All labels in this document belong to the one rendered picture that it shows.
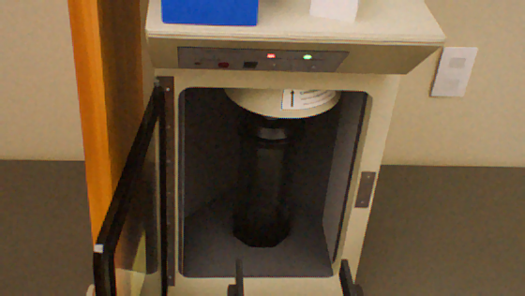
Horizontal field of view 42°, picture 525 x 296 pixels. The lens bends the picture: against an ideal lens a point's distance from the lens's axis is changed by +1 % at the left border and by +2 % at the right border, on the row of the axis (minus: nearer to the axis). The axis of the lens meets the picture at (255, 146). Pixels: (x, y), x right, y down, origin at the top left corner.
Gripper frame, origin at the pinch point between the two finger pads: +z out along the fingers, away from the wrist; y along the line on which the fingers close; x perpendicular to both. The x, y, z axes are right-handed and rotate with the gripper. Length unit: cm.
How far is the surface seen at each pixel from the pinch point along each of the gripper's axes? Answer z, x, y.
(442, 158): 59, 26, -43
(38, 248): 30, 26, 40
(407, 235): 34, 25, -29
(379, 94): 16.0, -17.2, -11.8
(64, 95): 59, 11, 39
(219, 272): 17.0, 17.9, 8.1
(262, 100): 18.7, -14.0, 3.3
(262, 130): 23.5, -5.7, 2.4
